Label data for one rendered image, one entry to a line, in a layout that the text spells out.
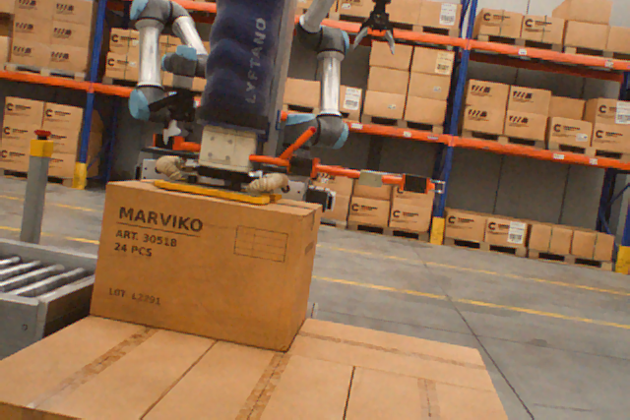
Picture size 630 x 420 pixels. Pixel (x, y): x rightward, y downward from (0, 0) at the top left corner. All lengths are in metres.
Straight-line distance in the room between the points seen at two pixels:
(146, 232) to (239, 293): 0.33
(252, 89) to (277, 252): 0.51
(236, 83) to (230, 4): 0.24
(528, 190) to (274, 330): 9.28
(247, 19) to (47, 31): 8.44
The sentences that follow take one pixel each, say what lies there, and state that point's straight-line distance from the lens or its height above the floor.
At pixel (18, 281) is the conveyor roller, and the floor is 0.54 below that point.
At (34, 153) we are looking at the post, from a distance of 2.81.
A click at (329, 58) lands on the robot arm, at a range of 2.67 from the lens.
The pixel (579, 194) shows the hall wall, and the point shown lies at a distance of 11.14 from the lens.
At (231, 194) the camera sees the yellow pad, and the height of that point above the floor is 0.96.
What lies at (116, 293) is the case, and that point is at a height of 0.62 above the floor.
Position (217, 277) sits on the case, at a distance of 1.82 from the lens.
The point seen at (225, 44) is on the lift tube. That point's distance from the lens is 1.92.
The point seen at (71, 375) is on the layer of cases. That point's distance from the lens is 1.56.
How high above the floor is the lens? 1.13
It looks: 3 degrees down
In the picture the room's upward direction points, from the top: 9 degrees clockwise
